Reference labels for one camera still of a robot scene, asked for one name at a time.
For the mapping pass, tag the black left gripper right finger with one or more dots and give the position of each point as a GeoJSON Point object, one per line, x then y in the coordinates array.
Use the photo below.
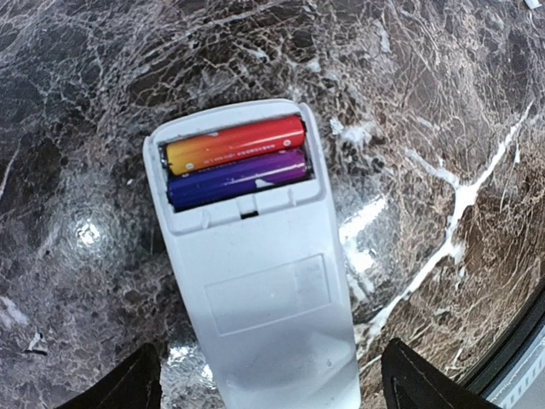
{"type": "Point", "coordinates": [409, 381]}

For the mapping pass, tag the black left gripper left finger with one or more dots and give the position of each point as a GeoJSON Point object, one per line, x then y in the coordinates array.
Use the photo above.
{"type": "Point", "coordinates": [134, 383]}

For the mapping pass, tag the white slotted cable duct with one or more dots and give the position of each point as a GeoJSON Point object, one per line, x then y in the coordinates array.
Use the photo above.
{"type": "Point", "coordinates": [519, 389]}

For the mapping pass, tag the red battery in remote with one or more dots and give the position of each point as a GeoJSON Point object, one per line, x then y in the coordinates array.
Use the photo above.
{"type": "Point", "coordinates": [224, 146]}

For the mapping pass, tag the blue purple battery in remote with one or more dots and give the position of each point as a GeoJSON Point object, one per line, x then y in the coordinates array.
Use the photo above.
{"type": "Point", "coordinates": [237, 178]}

